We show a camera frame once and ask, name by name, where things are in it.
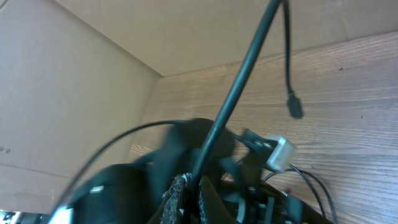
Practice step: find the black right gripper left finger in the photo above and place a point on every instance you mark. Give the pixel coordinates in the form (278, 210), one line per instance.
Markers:
(167, 197)

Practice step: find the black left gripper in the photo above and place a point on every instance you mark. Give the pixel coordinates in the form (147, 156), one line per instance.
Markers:
(264, 204)

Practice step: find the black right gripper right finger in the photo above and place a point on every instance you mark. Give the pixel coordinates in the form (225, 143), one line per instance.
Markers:
(214, 208)

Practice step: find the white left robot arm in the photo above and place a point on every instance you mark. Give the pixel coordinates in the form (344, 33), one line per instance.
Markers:
(120, 194)

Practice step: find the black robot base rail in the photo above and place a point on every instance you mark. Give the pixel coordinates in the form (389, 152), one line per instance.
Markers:
(9, 217)

